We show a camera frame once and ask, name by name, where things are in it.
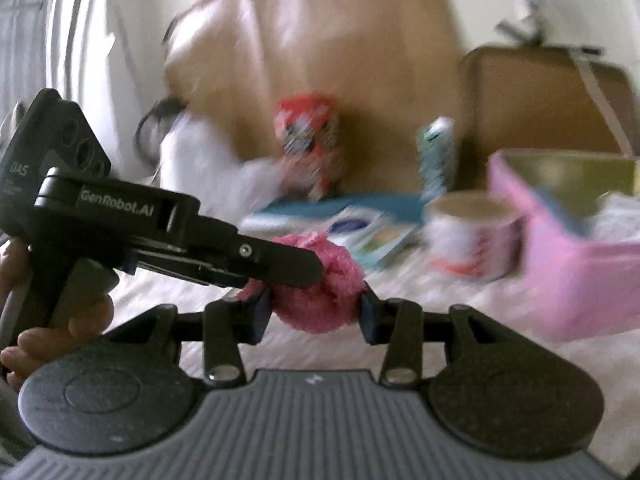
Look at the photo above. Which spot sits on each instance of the small printed carton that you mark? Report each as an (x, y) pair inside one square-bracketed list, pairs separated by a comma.
[(390, 245)]

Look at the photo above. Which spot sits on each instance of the red snack packet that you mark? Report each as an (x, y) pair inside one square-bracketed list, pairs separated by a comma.
[(307, 145)]

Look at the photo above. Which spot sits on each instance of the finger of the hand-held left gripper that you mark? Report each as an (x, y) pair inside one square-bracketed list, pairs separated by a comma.
[(225, 277), (285, 265)]

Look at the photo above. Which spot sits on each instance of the pink tin box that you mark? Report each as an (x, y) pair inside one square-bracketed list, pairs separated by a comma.
[(590, 285)]

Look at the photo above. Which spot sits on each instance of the beige patterned blanket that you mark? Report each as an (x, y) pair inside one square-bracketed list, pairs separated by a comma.
[(450, 310)]

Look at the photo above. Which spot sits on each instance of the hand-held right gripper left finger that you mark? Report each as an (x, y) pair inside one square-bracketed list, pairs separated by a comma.
[(262, 317)]

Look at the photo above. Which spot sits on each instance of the pink fluffy cloth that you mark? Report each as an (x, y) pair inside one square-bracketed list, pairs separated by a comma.
[(320, 305)]

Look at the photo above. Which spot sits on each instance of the green white bottle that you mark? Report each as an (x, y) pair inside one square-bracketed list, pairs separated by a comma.
[(436, 160)]

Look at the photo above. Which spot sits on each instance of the white packet blue label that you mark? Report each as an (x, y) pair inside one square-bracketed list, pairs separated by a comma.
[(352, 222)]

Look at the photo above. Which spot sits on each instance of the white plastic packet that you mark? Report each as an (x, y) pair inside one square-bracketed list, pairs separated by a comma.
[(200, 160)]

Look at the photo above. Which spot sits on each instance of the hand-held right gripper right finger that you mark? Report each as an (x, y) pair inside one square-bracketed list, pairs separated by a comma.
[(368, 317)]

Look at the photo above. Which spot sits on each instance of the round tin can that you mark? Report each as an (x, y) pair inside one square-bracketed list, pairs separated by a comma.
[(472, 235)]

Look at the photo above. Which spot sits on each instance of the white soft cloth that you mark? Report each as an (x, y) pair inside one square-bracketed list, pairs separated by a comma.
[(620, 217)]

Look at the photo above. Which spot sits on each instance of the person's left hand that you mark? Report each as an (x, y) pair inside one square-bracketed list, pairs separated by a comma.
[(30, 352)]

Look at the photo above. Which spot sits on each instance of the brown metal tray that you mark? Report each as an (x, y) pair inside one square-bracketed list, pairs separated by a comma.
[(540, 105)]

